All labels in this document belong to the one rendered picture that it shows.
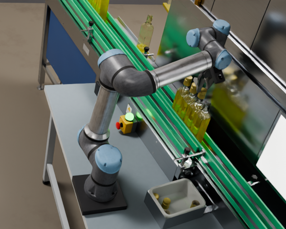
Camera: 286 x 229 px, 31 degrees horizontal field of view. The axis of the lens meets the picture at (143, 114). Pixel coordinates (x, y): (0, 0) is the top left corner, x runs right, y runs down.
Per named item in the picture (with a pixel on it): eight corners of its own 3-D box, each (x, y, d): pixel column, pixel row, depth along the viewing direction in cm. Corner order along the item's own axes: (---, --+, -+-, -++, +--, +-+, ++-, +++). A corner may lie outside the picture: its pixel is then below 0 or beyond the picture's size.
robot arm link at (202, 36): (202, 41, 210) (223, 37, 216) (187, 25, 217) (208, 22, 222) (196, 57, 215) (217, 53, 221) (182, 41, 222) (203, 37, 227)
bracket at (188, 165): (194, 176, 250) (198, 166, 245) (178, 180, 245) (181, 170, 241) (190, 170, 252) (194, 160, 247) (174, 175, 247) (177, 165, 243)
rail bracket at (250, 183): (256, 196, 239) (266, 176, 230) (244, 200, 236) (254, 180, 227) (251, 190, 241) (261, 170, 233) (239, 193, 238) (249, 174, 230)
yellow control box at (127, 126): (135, 132, 274) (137, 121, 269) (122, 135, 270) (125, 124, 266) (129, 123, 278) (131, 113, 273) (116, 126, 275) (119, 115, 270)
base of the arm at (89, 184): (86, 202, 229) (89, 187, 222) (82, 175, 239) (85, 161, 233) (119, 201, 233) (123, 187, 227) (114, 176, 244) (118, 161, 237)
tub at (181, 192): (203, 216, 240) (208, 204, 234) (161, 230, 229) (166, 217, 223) (183, 188, 250) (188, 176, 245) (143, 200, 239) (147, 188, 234)
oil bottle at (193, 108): (194, 138, 260) (206, 106, 246) (185, 140, 257) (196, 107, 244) (188, 131, 264) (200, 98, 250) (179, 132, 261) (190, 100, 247)
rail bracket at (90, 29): (91, 42, 306) (95, 23, 297) (80, 44, 302) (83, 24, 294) (88, 39, 308) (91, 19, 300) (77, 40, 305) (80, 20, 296)
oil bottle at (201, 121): (200, 146, 257) (213, 113, 243) (191, 148, 254) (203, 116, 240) (194, 138, 260) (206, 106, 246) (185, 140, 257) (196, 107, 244)
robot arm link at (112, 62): (86, 166, 230) (116, 68, 196) (72, 143, 238) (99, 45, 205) (109, 161, 236) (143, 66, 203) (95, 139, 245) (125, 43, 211)
